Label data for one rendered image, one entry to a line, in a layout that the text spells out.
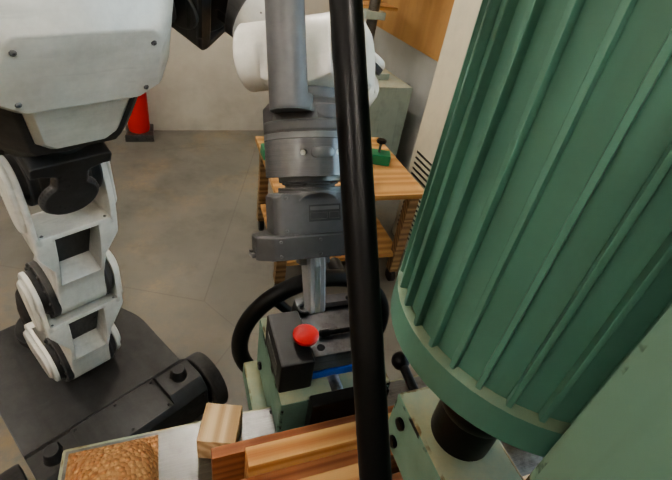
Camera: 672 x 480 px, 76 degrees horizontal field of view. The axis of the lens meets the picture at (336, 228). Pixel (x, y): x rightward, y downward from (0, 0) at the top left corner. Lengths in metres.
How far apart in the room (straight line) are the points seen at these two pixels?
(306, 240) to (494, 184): 0.25
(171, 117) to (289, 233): 3.06
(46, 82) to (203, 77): 2.73
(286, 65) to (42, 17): 0.32
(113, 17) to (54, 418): 1.17
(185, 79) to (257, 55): 2.92
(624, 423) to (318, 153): 0.30
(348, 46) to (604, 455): 0.18
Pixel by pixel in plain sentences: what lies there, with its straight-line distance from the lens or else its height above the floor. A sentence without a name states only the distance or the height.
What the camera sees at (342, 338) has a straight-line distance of 0.54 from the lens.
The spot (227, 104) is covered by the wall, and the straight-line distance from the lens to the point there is 3.43.
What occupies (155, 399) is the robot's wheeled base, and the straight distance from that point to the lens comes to 1.47.
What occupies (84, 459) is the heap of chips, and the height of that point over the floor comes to 0.92.
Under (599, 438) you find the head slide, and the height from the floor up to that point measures 1.27.
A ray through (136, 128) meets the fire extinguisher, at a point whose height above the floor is 0.09.
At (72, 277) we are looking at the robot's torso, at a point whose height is 0.69.
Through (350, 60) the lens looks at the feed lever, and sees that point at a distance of 0.18.
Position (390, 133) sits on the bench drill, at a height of 0.42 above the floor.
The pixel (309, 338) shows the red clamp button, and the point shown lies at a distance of 0.50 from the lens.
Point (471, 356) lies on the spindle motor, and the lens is 0.24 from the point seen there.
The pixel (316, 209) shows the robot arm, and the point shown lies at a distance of 0.42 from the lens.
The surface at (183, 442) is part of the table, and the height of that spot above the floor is 0.90.
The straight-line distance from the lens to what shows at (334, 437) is 0.50.
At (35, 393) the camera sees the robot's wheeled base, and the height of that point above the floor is 0.17.
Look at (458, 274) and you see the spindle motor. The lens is 0.22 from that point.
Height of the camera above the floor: 1.41
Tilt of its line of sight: 35 degrees down
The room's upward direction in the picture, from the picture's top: 10 degrees clockwise
